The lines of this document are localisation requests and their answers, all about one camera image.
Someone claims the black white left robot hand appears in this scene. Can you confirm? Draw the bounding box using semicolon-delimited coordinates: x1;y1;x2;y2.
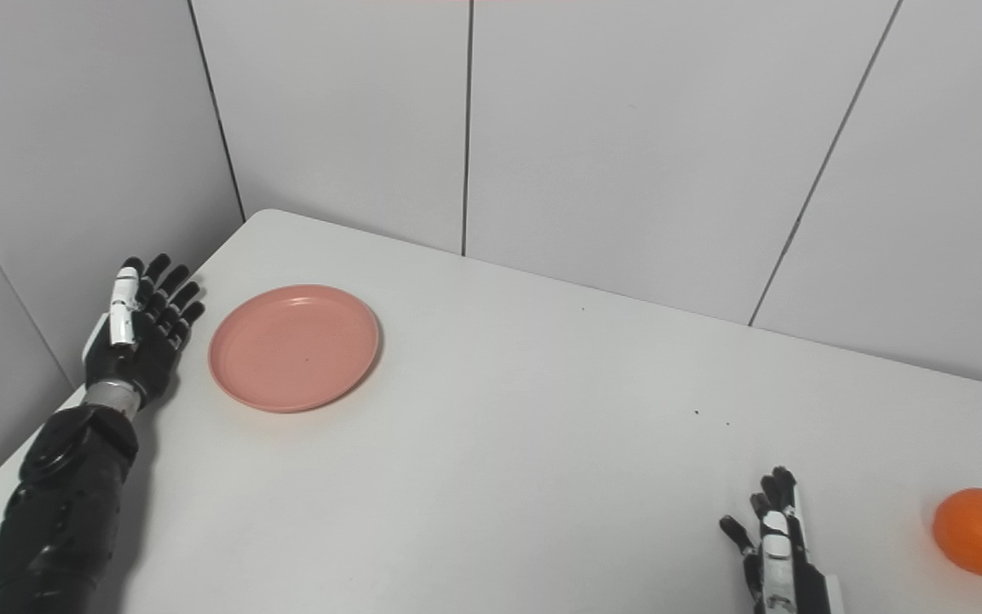
82;253;206;410

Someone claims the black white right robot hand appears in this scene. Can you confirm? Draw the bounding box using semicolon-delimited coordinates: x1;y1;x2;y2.
719;466;846;614

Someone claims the pink round plate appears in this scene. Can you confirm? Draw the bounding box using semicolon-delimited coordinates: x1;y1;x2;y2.
207;284;382;414

